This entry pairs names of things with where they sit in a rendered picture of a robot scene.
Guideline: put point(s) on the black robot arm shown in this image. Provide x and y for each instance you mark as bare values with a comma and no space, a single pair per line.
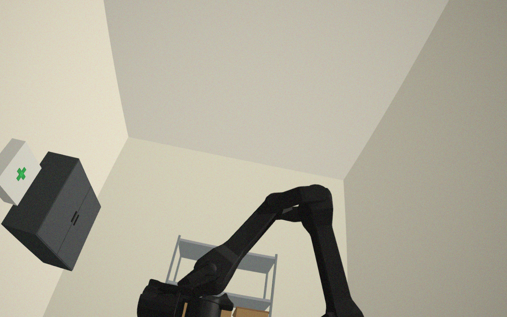
214,270

